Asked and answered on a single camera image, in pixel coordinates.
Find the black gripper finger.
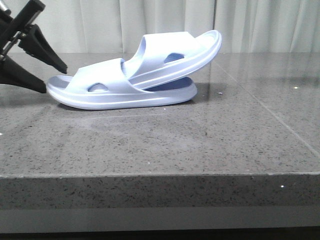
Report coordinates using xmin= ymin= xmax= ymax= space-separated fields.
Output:
xmin=0 ymin=56 xmax=47 ymax=94
xmin=18 ymin=24 xmax=68 ymax=74

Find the black gripper body with rod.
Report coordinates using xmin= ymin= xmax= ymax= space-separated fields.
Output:
xmin=0 ymin=0 xmax=46 ymax=61

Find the light blue slipper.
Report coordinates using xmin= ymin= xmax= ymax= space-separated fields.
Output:
xmin=46 ymin=58 xmax=198 ymax=110
xmin=121 ymin=30 xmax=222 ymax=90

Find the beige curtain left panel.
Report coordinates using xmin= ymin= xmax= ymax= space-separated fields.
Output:
xmin=35 ymin=0 xmax=216 ymax=53

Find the beige curtain panel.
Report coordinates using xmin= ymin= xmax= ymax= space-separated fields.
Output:
xmin=35 ymin=0 xmax=216 ymax=53
xmin=214 ymin=0 xmax=320 ymax=53

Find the beige curtain right panel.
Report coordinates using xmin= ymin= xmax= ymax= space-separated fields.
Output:
xmin=214 ymin=0 xmax=320 ymax=53

